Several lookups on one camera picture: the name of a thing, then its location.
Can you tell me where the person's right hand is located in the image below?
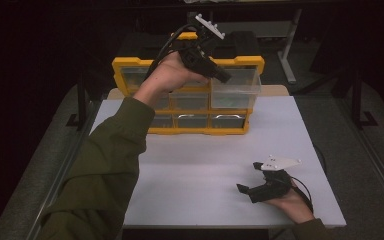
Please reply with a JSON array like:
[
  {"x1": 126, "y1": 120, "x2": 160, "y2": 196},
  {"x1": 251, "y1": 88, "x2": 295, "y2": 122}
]
[{"x1": 264, "y1": 179, "x2": 315, "y2": 225}]

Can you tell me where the yellow black organizer cabinet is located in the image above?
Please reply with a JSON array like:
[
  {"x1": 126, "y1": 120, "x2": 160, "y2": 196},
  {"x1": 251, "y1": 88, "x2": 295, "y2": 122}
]
[{"x1": 111, "y1": 30, "x2": 266, "y2": 136}]

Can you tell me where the grid of transparent organizer drawers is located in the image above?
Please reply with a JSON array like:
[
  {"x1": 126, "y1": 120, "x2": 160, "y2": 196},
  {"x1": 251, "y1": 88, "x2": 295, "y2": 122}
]
[{"x1": 119, "y1": 65, "x2": 248, "y2": 130}]

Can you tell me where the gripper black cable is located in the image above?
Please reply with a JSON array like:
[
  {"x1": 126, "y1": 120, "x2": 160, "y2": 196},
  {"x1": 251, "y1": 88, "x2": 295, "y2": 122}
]
[
  {"x1": 288, "y1": 175, "x2": 315, "y2": 215},
  {"x1": 144, "y1": 22, "x2": 198, "y2": 82}
]

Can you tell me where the aluminium rail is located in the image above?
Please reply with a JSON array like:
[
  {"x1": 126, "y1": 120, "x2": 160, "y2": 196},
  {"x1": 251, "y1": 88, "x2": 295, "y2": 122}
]
[
  {"x1": 334, "y1": 96, "x2": 384, "y2": 213},
  {"x1": 25, "y1": 99, "x2": 102, "y2": 240}
]

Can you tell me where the clear plastic drawer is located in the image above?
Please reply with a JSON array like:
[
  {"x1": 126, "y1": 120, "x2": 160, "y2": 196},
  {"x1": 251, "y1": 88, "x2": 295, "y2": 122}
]
[{"x1": 210, "y1": 65, "x2": 263, "y2": 110}]

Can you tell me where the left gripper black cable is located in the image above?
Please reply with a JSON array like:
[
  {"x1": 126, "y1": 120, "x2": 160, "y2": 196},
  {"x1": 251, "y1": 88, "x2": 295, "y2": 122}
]
[{"x1": 144, "y1": 22, "x2": 198, "y2": 82}]

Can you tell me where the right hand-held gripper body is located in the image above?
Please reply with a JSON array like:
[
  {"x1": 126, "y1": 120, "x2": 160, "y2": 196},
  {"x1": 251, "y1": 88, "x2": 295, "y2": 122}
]
[{"x1": 247, "y1": 154, "x2": 303, "y2": 204}]

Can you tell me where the person's left hand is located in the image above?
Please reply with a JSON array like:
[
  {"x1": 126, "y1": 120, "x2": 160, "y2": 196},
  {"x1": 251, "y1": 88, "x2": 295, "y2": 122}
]
[{"x1": 132, "y1": 50, "x2": 212, "y2": 108}]

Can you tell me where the white metal desk leg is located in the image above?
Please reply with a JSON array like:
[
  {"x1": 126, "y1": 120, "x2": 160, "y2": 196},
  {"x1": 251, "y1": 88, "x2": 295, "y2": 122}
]
[{"x1": 277, "y1": 8, "x2": 304, "y2": 85}]

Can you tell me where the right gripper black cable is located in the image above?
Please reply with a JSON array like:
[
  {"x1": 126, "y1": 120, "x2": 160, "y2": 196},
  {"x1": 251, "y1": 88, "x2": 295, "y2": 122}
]
[{"x1": 288, "y1": 175, "x2": 315, "y2": 215}]

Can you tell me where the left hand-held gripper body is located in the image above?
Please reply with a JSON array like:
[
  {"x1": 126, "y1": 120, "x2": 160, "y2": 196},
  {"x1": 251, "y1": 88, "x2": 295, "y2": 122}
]
[{"x1": 177, "y1": 13, "x2": 227, "y2": 80}]

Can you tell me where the black metal stand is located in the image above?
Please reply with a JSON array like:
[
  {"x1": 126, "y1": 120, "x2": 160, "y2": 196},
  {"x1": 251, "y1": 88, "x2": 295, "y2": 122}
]
[
  {"x1": 65, "y1": 71, "x2": 88, "y2": 130},
  {"x1": 350, "y1": 64, "x2": 380, "y2": 130}
]

